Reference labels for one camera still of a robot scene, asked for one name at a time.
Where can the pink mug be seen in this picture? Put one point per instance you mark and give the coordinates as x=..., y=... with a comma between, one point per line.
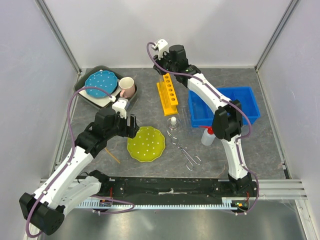
x=127, y=85

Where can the metal crucible tongs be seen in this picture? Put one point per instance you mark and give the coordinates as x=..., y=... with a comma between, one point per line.
x=190, y=161

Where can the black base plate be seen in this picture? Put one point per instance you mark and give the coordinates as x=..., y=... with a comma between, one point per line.
x=175, y=190

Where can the white square plate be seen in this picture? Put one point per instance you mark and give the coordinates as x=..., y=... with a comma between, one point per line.
x=100, y=101

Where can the white wash bottle red cap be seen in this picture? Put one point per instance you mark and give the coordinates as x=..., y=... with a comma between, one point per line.
x=208, y=136

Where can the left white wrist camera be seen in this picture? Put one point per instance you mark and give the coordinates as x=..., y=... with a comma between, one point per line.
x=121, y=106

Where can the glass flask white stopper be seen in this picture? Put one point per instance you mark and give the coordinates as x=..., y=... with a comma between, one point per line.
x=173, y=124

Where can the yellow test tube rack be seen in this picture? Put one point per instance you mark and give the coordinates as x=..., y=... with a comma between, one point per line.
x=168, y=98

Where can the blue plastic bin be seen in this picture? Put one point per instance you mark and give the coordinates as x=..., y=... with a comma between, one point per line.
x=201, y=114

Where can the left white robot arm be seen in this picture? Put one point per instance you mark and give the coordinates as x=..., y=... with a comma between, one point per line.
x=48, y=206

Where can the slotted cable duct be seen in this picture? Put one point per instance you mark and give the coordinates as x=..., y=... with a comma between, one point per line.
x=99, y=204

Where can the green dotted plate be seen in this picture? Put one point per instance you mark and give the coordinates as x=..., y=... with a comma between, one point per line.
x=148, y=144

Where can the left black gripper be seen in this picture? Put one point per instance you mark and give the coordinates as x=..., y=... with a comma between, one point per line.
x=130, y=131

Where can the blue dotted plate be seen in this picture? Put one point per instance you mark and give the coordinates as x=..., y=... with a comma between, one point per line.
x=103, y=79

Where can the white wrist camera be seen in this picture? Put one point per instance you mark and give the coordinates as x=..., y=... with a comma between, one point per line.
x=121, y=106
x=162, y=47

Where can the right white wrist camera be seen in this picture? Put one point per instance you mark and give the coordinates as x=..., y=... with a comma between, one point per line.
x=162, y=47

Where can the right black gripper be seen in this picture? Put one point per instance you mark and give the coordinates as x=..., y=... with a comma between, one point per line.
x=166, y=55

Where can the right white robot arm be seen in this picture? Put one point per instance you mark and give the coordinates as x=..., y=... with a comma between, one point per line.
x=228, y=114

